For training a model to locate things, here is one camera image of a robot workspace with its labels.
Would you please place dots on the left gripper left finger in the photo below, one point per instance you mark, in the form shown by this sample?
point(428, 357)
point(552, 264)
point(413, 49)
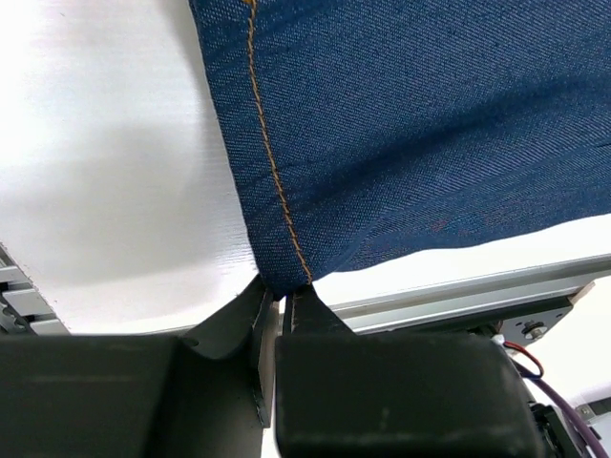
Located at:
point(206, 393)

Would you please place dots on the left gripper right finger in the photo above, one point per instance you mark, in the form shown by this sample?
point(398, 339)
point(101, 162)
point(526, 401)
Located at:
point(340, 394)

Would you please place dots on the dark blue denim trousers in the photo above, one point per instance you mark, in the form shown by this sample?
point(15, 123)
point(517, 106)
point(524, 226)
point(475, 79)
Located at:
point(360, 132)

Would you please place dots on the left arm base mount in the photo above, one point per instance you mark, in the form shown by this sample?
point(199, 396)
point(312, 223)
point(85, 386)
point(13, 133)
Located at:
point(570, 336)

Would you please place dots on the left aluminium rail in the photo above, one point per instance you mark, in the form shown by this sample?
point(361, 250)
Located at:
point(23, 308)

